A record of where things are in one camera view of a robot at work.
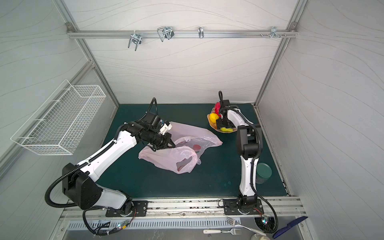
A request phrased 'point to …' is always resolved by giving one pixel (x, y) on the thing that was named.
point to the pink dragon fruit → (217, 108)
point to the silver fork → (232, 222)
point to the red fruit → (196, 147)
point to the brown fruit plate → (214, 125)
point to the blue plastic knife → (282, 229)
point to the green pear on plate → (226, 129)
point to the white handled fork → (234, 231)
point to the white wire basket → (57, 127)
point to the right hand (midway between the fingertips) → (229, 122)
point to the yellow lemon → (213, 117)
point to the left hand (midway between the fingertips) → (177, 144)
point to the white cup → (258, 236)
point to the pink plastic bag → (189, 140)
